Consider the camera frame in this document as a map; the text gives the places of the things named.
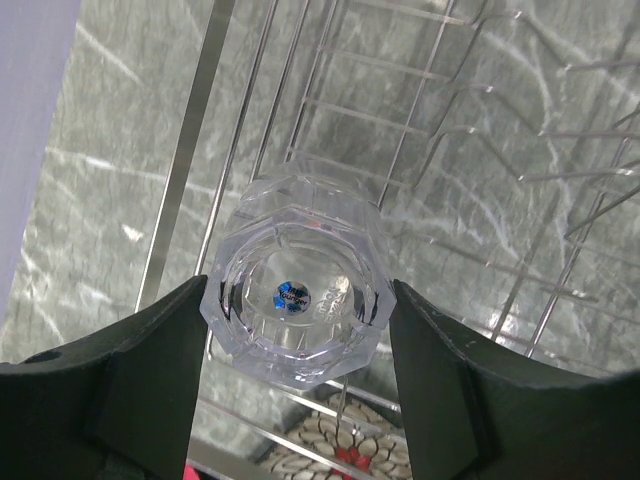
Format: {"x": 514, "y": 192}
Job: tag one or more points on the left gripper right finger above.
{"x": 473, "y": 409}

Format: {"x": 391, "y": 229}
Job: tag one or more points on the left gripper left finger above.
{"x": 116, "y": 404}

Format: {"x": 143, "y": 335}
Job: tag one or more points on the clear faceted glass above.
{"x": 300, "y": 290}

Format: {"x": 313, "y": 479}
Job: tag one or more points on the red black oven mitt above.
{"x": 191, "y": 473}

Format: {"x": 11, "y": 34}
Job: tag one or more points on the black floral square plate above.
{"x": 360, "y": 439}

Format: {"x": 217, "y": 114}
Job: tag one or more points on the metal wire dish rack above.
{"x": 499, "y": 138}

